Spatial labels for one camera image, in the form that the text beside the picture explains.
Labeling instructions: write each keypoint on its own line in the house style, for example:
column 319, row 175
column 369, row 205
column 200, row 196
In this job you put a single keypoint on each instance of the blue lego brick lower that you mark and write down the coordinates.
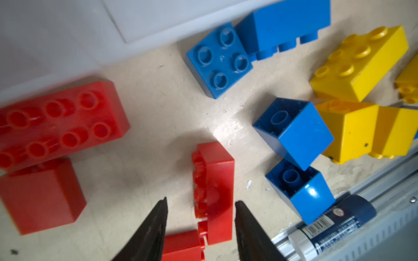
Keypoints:
column 305, row 192

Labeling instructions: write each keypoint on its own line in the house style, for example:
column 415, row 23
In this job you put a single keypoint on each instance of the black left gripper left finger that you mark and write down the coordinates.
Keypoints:
column 148, row 241

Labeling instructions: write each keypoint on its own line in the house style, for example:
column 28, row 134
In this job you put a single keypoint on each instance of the blue glue stick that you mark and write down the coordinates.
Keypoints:
column 341, row 220

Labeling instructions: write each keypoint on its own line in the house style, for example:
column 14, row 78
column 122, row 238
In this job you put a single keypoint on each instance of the red curved lego brick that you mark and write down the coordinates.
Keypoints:
column 213, row 178

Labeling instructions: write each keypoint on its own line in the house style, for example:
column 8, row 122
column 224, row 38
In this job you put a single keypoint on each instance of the aluminium front rail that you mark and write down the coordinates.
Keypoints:
column 393, row 191

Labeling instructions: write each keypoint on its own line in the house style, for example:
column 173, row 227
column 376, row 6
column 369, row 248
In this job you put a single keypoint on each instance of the blue lego brick middle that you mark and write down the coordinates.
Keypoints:
column 295, row 130

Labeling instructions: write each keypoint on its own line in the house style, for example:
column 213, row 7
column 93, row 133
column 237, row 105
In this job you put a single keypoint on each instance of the red lego brick bottom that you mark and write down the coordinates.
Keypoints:
column 187, row 246

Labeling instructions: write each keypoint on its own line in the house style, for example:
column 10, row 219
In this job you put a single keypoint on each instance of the blue long lego brick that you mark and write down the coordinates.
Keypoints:
column 281, row 26

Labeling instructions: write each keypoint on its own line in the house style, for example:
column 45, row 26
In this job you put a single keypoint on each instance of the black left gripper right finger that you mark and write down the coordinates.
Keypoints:
column 252, row 241

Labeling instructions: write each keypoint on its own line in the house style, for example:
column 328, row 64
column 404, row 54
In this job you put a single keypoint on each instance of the white bin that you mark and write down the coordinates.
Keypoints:
column 49, row 43
column 136, row 20

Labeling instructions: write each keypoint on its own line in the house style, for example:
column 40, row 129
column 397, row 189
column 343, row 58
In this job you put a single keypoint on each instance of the red small lego brick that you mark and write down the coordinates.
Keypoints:
column 43, row 196

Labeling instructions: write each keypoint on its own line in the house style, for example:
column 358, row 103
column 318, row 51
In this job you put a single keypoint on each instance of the white middle bin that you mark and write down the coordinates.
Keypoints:
column 136, row 20

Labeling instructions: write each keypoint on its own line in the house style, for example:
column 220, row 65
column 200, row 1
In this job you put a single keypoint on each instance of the blue small lego brick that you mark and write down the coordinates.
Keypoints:
column 218, row 61

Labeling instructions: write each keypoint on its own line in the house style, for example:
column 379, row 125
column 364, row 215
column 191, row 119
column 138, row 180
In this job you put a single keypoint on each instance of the yellow long lego brick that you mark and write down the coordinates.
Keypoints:
column 351, row 72

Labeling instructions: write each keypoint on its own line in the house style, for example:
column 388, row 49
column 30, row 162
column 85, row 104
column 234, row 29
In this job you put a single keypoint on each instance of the white left bin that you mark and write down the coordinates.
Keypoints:
column 49, row 43

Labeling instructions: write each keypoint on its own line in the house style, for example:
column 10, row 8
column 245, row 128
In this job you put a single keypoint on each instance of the red long lego brick top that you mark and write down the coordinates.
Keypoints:
column 56, row 125

